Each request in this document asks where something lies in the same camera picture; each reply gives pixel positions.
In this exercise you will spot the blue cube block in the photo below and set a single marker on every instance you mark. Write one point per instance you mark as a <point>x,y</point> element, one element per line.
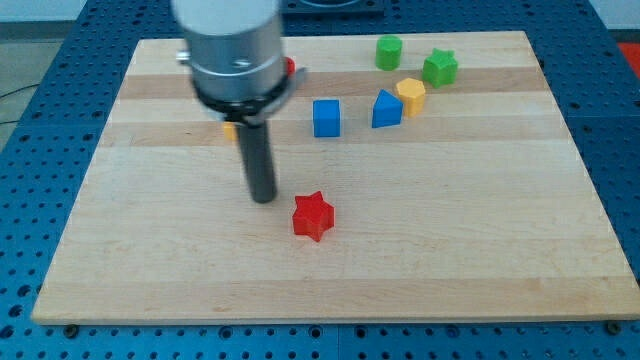
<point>326,118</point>

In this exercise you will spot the yellow block behind rod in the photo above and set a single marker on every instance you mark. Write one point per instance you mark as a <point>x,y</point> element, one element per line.
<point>230,132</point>

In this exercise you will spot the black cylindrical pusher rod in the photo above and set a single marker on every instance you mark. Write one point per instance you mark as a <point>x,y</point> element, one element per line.
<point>255,149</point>

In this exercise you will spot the yellow hexagon block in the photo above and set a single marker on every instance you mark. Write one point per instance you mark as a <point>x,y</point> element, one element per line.
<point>412,94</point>

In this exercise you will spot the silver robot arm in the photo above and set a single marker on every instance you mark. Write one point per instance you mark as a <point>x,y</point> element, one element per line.
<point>240,74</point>

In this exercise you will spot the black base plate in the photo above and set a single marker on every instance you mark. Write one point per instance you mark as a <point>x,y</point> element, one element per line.
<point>332,7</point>

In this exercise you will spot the wooden board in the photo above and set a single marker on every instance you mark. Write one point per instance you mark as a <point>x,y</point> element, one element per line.
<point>479,209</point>

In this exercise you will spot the red block behind arm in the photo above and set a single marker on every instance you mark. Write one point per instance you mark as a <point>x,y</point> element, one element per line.
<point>290,66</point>

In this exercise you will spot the green cylinder block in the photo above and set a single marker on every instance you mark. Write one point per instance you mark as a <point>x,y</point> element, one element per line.
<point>388,52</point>

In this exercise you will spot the red star block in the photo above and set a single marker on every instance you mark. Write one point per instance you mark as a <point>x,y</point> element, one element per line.
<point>313,216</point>

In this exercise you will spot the green star block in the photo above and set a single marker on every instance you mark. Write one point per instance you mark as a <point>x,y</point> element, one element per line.
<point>440,68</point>

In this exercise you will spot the blue triangle block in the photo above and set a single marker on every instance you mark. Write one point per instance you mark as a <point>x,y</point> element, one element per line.
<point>387,110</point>

